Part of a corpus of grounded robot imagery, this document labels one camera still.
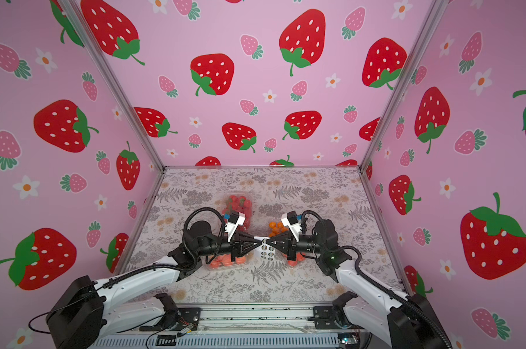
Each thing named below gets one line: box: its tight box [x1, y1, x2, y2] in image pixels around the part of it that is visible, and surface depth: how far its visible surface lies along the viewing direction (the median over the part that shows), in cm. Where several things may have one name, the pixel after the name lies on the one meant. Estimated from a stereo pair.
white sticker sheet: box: [254, 235, 277, 263], surface depth 73 cm
